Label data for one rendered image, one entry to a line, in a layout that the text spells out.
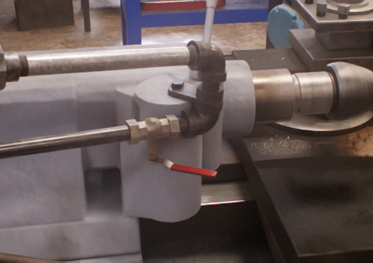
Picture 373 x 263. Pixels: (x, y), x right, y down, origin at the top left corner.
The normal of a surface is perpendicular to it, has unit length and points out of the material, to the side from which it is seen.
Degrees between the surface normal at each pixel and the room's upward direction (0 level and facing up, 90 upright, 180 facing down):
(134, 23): 90
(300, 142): 0
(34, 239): 62
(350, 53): 0
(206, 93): 81
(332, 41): 90
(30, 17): 90
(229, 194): 0
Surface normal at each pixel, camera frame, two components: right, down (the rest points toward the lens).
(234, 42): 0.00, -0.88
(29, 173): 0.15, 0.15
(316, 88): 0.12, -0.14
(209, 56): 0.48, 0.18
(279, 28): -0.82, 0.34
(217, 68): 0.31, 0.40
